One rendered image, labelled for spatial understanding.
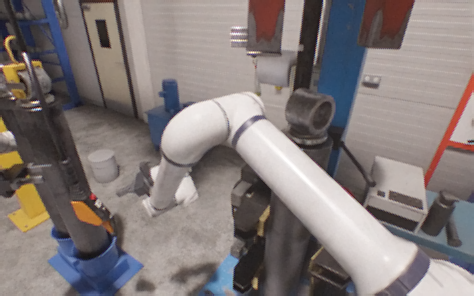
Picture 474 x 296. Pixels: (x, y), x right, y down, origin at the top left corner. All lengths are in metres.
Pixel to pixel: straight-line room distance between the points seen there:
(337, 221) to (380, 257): 0.09
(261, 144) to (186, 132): 0.18
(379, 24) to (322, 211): 0.61
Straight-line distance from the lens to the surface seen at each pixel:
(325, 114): 0.98
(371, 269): 0.54
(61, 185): 1.75
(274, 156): 0.55
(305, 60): 1.25
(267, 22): 0.82
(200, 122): 0.57
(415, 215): 1.31
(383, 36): 0.93
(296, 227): 1.15
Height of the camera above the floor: 1.90
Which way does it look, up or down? 29 degrees down
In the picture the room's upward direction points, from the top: 1 degrees clockwise
